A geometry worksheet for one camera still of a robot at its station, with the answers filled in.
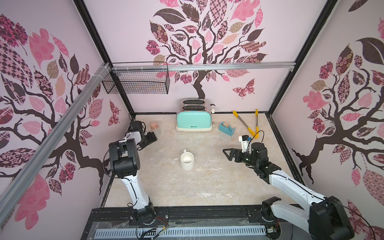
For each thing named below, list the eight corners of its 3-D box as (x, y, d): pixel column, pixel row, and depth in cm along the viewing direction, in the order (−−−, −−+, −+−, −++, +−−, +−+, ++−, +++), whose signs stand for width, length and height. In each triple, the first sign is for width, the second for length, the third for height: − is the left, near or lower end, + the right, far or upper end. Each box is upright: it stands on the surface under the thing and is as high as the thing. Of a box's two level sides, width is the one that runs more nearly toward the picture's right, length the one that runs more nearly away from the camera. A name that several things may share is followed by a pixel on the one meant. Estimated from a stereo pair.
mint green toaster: (178, 132, 110) (175, 116, 97) (180, 109, 126) (178, 93, 112) (212, 132, 110) (214, 116, 97) (210, 109, 126) (212, 93, 112)
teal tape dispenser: (217, 129, 111) (218, 125, 107) (221, 125, 114) (222, 120, 110) (231, 137, 107) (232, 133, 103) (235, 131, 110) (236, 127, 106)
